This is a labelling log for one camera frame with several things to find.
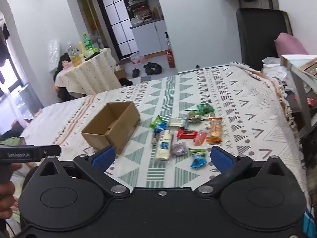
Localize green foil packet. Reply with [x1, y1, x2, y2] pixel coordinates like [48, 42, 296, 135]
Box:
[197, 103, 215, 116]

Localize black clothes pile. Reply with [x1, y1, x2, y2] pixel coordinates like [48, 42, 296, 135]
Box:
[53, 53, 87, 102]

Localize patterned tray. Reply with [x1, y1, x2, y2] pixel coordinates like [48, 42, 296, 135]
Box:
[298, 57, 317, 80]

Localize black-framed glass door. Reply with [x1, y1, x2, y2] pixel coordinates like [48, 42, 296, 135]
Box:
[95, 0, 138, 57]

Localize red bar packet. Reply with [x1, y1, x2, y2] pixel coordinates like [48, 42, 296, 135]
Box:
[177, 129, 199, 139]

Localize purple cake clear packet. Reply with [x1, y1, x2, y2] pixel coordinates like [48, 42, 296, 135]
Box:
[171, 142, 187, 156]

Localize round table dotted tablecloth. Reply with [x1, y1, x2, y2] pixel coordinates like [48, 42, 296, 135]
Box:
[54, 48, 122, 96]

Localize pink sausage packet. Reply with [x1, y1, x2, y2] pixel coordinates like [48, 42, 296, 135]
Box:
[193, 131, 207, 146]

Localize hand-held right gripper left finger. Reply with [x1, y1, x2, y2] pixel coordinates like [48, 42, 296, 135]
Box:
[37, 145, 130, 195]

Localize bubble wrap sheet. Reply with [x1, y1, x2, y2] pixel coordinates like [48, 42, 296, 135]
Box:
[48, 38, 61, 68]

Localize brown cookie packet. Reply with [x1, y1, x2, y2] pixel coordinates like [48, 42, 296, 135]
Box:
[187, 111, 205, 122]

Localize black chair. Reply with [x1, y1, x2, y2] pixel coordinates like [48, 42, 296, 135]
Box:
[236, 8, 293, 71]

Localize pale wafer packet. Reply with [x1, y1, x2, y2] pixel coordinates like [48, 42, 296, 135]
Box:
[169, 118, 189, 127]

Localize white clothes pile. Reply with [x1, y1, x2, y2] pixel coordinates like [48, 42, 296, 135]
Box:
[263, 57, 289, 80]

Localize brown cardboard box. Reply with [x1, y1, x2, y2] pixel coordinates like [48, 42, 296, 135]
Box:
[81, 101, 141, 155]

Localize long white biscuit packet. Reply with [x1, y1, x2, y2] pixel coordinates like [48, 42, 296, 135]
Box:
[154, 130, 172, 161]

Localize white side table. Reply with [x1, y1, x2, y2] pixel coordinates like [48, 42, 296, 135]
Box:
[280, 54, 317, 134]

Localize person's left hand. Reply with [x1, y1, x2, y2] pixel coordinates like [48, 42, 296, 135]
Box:
[0, 181, 15, 220]

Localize green and blue packet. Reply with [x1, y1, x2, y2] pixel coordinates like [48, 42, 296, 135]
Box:
[149, 116, 162, 129]

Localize blue sandwich cookie packet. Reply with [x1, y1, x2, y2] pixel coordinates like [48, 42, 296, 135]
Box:
[190, 154, 207, 169]

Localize patterned bed blanket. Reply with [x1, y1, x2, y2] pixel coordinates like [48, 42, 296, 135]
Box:
[18, 63, 312, 228]

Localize orange cracker packet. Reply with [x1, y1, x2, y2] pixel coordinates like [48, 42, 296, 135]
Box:
[206, 118, 223, 143]

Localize green plastic bag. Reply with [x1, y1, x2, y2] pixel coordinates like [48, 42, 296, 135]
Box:
[84, 47, 99, 58]

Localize green soda bottle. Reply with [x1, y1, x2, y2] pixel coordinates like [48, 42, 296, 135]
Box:
[82, 32, 93, 51]

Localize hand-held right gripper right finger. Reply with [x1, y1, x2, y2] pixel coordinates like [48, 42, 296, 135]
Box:
[194, 146, 289, 194]

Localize white bed sheet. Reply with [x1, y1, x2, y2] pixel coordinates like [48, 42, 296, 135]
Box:
[20, 97, 87, 144]

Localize red cooking oil bottle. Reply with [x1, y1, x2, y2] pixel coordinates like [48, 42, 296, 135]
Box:
[166, 46, 176, 68]

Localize clear bottle yellow liquid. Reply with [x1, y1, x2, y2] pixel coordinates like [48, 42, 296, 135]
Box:
[66, 42, 82, 67]

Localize white kitchen cabinet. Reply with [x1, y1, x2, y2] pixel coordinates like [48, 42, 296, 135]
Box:
[130, 20, 167, 55]

